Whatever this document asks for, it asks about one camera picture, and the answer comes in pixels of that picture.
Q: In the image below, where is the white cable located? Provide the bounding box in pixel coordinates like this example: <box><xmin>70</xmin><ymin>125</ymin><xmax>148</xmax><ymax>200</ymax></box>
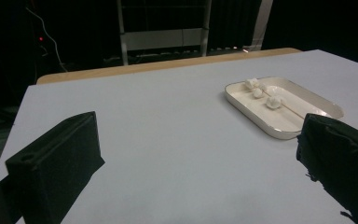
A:
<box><xmin>25</xmin><ymin>7</ymin><xmax>68</xmax><ymax>73</ymax></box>

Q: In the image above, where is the grey metal stand frame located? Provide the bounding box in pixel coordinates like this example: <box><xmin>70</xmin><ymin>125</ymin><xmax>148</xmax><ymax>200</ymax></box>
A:
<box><xmin>116</xmin><ymin>0</ymin><xmax>213</xmax><ymax>66</ymax></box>

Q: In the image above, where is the white table mat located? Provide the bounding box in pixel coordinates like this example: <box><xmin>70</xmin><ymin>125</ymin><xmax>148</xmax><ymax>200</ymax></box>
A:
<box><xmin>0</xmin><ymin>49</ymin><xmax>358</xmax><ymax>224</ymax></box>

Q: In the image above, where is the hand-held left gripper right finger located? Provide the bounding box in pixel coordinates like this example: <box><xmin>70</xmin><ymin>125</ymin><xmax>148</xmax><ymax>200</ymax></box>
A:
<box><xmin>296</xmin><ymin>113</ymin><xmax>358</xmax><ymax>224</ymax></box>

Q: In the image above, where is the pale metal post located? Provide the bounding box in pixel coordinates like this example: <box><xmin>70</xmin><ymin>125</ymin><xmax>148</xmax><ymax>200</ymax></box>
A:
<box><xmin>251</xmin><ymin>0</ymin><xmax>274</xmax><ymax>51</ymax></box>

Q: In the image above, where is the thin wooden skewer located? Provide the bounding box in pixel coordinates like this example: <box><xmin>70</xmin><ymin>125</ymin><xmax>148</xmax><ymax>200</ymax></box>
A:
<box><xmin>245</xmin><ymin>88</ymin><xmax>306</xmax><ymax>120</ymax></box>

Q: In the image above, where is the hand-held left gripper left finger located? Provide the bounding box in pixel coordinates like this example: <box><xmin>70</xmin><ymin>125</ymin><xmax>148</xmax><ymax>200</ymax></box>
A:
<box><xmin>5</xmin><ymin>111</ymin><xmax>105</xmax><ymax>224</ymax></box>

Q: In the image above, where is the white rectangular tray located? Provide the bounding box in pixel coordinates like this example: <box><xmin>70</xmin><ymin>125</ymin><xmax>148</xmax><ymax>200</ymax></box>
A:
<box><xmin>224</xmin><ymin>77</ymin><xmax>345</xmax><ymax>140</ymax></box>

